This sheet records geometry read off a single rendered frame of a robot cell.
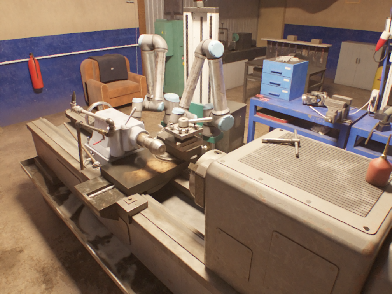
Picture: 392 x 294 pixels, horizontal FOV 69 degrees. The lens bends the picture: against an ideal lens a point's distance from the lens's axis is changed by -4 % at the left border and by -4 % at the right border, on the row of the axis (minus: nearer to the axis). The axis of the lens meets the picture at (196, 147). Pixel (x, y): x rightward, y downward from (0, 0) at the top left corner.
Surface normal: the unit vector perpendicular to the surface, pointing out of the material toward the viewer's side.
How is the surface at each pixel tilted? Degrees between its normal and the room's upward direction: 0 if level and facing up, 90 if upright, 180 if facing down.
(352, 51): 90
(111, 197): 0
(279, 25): 90
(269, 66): 90
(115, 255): 0
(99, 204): 0
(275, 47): 90
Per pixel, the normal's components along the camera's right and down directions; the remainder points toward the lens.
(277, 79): -0.72, 0.32
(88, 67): 0.70, 0.33
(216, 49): 0.46, 0.29
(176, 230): 0.00, -0.89
